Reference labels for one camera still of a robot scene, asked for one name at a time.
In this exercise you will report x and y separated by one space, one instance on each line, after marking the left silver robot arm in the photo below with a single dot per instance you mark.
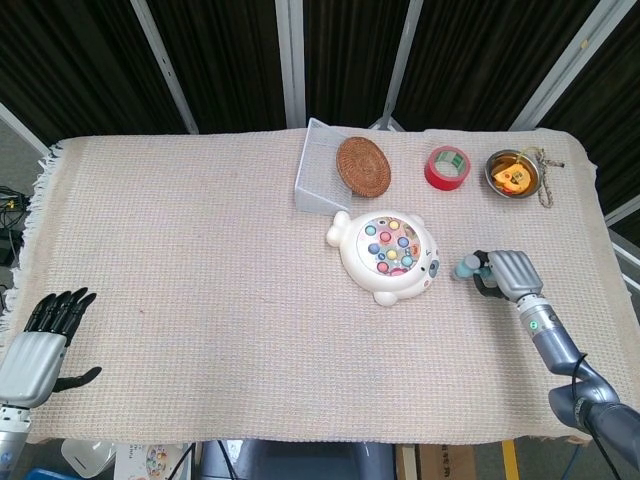
12 432

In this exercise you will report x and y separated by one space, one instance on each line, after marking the red tape roll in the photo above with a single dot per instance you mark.
440 177

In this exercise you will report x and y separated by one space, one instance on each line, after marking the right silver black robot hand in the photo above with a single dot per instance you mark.
515 275

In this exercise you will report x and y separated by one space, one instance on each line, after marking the orange yellow toy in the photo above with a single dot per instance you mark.
512 179

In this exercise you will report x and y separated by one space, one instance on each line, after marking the teal grey toy hammer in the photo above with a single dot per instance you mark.
465 267

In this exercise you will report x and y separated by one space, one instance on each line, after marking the white seal fishing toy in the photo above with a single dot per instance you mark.
385 252

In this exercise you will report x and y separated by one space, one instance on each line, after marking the dark curtain panel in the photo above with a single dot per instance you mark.
225 60
350 60
620 100
75 60
475 60

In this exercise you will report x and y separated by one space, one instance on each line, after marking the brown woven rattan coaster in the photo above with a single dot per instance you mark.
363 167

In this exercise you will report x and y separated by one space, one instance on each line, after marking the colourful toy packaging box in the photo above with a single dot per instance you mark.
150 462

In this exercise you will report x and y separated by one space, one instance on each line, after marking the white plastic appliance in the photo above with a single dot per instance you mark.
87 457

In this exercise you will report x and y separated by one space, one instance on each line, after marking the brown cardboard box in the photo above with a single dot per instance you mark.
445 462

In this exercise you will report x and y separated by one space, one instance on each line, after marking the beige woven fringed tablecloth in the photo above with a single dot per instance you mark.
200 250

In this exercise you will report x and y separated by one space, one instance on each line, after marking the white metal frame post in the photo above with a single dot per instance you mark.
404 55
620 242
20 127
575 55
165 65
290 60

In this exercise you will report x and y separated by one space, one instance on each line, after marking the stainless steel bowl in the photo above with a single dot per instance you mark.
537 172

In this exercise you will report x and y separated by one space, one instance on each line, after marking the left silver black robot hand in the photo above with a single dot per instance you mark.
32 362

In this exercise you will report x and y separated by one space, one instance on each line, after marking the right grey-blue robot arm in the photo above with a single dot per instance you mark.
555 345

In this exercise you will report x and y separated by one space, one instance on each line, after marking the clear plastic tray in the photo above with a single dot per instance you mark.
317 170

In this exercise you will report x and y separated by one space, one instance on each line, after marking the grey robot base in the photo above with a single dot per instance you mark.
300 462

